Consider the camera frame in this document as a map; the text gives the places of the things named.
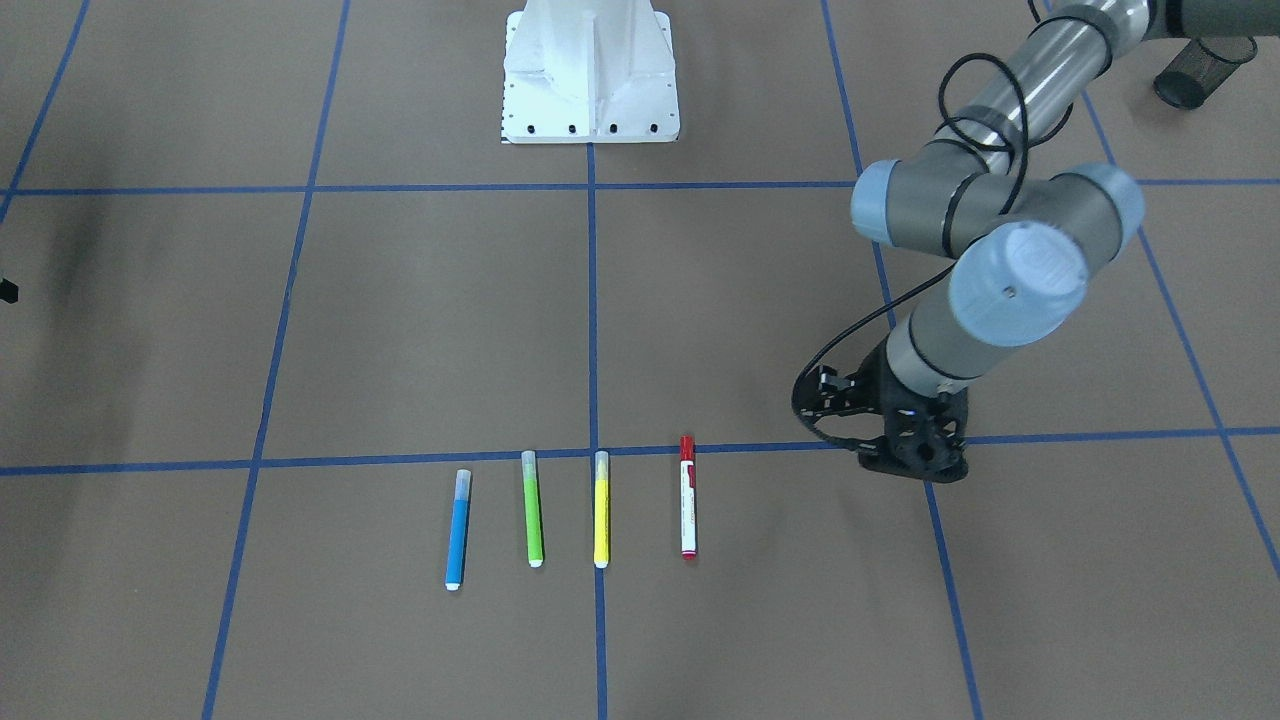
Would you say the green highlighter pen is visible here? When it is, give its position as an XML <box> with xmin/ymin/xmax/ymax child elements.
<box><xmin>520</xmin><ymin>448</ymin><xmax>545</xmax><ymax>569</ymax></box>

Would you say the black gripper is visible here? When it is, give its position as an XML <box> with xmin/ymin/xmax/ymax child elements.
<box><xmin>858</xmin><ymin>389</ymin><xmax>969</xmax><ymax>484</ymax></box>

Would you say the red white marker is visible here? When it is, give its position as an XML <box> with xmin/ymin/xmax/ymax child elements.
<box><xmin>678</xmin><ymin>434</ymin><xmax>698</xmax><ymax>560</ymax></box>

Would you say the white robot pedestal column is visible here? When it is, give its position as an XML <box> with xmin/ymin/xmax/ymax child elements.
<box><xmin>500</xmin><ymin>1</ymin><xmax>682</xmax><ymax>145</ymax></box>

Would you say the blue highlighter pen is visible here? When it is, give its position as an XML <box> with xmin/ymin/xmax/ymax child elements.
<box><xmin>444</xmin><ymin>469</ymin><xmax>472</xmax><ymax>592</ymax></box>

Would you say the near black mesh pen cup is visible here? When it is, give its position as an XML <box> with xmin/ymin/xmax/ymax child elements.
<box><xmin>1152</xmin><ymin>36</ymin><xmax>1258</xmax><ymax>111</ymax></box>

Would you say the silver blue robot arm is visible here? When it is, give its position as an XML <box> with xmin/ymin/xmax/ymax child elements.
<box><xmin>850</xmin><ymin>1</ymin><xmax>1277</xmax><ymax>483</ymax></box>

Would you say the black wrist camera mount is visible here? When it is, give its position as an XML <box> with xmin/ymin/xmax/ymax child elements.
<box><xmin>791</xmin><ymin>365</ymin><xmax>884</xmax><ymax>421</ymax></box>

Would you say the yellow highlighter pen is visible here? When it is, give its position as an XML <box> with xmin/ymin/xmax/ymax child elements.
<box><xmin>591</xmin><ymin>450</ymin><xmax>611</xmax><ymax>570</ymax></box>

